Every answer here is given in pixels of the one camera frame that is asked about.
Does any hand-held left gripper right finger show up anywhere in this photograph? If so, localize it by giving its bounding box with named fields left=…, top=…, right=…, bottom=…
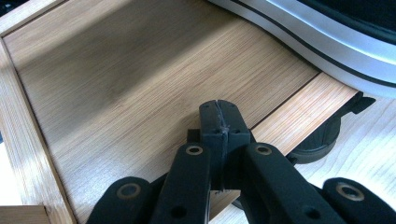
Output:
left=219, top=99, right=252, bottom=190

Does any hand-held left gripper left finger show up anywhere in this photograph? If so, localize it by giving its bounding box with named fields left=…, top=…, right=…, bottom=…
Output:
left=187, top=99, right=226, bottom=191

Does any black shoe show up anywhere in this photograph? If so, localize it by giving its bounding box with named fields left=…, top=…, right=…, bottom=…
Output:
left=285, top=115, right=343, bottom=165

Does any wooden three-tier shoe rack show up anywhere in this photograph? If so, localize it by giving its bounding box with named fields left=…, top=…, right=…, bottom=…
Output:
left=0, top=0, right=360, bottom=224

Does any black and white sneaker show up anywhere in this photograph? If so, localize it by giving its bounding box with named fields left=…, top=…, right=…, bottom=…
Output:
left=207, top=0, right=396, bottom=99

